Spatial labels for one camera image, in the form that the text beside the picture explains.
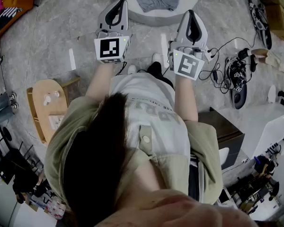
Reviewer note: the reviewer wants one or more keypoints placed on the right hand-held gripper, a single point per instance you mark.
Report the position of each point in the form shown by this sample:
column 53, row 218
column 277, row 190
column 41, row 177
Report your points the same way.
column 187, row 65

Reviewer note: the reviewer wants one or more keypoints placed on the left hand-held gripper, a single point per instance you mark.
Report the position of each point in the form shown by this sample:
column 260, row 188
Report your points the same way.
column 109, row 48

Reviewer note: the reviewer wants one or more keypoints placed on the person's left forearm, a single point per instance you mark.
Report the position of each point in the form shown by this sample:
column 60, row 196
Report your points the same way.
column 100, row 81

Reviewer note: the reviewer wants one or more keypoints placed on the person's right forearm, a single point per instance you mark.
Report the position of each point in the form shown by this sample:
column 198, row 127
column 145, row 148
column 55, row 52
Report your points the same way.
column 185, row 98

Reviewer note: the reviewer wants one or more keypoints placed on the white round table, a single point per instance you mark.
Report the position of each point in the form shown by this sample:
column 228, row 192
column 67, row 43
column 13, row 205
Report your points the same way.
column 188, row 1

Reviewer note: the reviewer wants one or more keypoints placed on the white shoe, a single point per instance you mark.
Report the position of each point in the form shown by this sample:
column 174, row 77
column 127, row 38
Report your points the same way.
column 156, row 57
column 132, row 69

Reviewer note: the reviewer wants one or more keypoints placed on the black trousers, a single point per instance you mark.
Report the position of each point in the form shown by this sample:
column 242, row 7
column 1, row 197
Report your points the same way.
column 159, row 74

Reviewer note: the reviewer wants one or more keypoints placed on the spare grey gripper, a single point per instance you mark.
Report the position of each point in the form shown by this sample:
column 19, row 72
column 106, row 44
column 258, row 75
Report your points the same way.
column 239, row 93
column 261, row 22

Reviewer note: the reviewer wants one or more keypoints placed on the olive and white shirt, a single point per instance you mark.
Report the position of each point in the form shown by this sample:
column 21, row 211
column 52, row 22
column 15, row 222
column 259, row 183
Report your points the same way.
column 156, row 103

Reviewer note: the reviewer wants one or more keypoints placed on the cardboard box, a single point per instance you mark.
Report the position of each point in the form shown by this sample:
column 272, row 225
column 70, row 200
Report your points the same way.
column 279, row 20

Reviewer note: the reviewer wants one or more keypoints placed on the dark brown cabinet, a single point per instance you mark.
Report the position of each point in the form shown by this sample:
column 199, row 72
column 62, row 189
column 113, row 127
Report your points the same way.
column 222, row 131

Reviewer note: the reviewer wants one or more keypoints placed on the wooden oval side table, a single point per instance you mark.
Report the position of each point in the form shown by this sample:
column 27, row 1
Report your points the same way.
column 47, row 103

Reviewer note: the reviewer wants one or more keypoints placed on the white cabinet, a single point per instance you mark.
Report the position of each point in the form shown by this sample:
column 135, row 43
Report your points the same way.
column 265, row 124

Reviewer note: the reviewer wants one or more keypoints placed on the person's face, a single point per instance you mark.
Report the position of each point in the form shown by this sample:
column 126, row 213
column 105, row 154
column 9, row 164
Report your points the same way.
column 180, row 212

